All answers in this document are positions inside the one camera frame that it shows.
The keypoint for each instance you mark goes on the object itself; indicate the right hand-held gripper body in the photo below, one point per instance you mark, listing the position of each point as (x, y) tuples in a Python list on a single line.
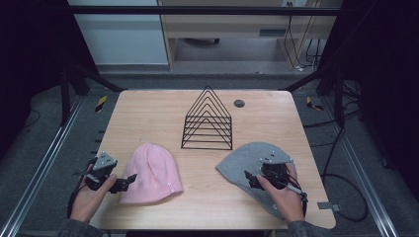
[(274, 158)]

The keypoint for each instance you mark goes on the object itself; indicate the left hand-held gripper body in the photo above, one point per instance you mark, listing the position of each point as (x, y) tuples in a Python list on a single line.
[(104, 162)]

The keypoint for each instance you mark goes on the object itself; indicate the grey beanie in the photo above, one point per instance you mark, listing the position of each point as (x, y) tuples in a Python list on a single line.
[(240, 164)]

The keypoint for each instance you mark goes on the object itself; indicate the pink beanie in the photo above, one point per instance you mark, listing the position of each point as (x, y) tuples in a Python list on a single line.
[(153, 171)]

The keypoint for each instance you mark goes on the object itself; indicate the person's right hand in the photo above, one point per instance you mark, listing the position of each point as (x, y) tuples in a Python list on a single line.
[(285, 202)]

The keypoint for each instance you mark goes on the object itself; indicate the person's left hand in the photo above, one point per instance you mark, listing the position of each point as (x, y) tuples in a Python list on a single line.
[(86, 200)]

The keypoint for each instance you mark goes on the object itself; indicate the yellow black tape strip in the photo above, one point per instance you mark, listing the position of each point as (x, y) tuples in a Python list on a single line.
[(311, 103), (101, 103)]

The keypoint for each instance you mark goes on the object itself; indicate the dark round table grommet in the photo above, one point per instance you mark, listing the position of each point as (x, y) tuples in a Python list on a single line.
[(239, 103)]

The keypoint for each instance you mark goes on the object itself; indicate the white panel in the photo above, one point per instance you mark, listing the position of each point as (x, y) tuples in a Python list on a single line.
[(125, 39)]

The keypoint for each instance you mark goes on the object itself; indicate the black curtain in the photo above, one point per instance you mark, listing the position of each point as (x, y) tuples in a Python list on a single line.
[(33, 49), (388, 65)]

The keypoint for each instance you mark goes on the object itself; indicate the aluminium floor rail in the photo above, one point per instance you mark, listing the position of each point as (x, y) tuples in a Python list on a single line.
[(39, 171), (362, 171)]

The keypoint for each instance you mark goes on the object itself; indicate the metal table bracket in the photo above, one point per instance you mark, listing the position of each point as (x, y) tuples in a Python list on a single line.
[(327, 206)]

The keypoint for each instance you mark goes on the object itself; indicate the black frame stand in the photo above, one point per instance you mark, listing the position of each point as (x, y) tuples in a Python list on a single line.
[(338, 98), (66, 98)]

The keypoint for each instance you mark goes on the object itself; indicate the black horizontal frame bar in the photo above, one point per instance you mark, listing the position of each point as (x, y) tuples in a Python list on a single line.
[(197, 10)]

